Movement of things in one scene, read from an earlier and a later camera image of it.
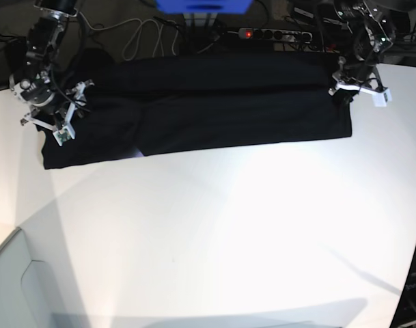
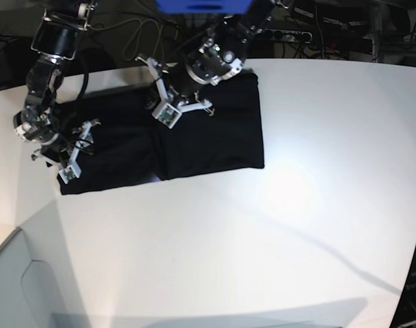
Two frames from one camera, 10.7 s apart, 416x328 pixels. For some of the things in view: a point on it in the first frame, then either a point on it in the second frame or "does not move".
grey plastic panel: [23, 292] does not move
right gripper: [358, 72] → [212, 63]
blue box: [203, 7] does not move
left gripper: [39, 96] → [52, 145]
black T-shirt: [170, 103] → [131, 145]
